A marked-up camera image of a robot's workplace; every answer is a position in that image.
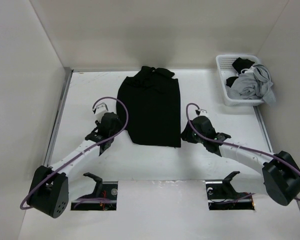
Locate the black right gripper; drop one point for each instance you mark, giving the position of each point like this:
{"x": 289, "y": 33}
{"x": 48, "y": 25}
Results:
{"x": 186, "y": 136}

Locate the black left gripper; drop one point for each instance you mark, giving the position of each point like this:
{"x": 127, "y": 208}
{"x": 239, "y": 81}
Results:
{"x": 118, "y": 127}

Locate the black tank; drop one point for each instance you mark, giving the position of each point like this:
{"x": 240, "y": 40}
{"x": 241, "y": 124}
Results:
{"x": 150, "y": 104}
{"x": 240, "y": 65}

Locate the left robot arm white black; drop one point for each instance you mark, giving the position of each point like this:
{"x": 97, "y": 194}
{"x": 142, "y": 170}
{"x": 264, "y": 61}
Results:
{"x": 49, "y": 190}

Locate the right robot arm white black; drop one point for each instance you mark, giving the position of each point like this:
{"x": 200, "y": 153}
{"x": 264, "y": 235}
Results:
{"x": 279, "y": 173}

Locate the grey tank top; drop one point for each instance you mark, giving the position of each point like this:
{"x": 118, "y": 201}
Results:
{"x": 254, "y": 84}

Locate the white plastic laundry basket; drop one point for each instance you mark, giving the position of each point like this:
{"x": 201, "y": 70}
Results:
{"x": 225, "y": 70}

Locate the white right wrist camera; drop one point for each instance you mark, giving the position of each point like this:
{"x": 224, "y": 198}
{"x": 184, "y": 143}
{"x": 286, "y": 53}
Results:
{"x": 201, "y": 112}

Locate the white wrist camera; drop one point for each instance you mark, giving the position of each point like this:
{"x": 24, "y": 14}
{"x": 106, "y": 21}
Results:
{"x": 99, "y": 110}
{"x": 201, "y": 112}

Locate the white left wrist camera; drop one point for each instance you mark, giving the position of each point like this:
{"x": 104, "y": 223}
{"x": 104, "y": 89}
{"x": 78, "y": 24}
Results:
{"x": 99, "y": 110}

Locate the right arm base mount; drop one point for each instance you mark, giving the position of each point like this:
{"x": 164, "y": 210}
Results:
{"x": 221, "y": 195}

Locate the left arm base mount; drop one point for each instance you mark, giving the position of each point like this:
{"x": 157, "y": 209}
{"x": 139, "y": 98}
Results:
{"x": 91, "y": 193}

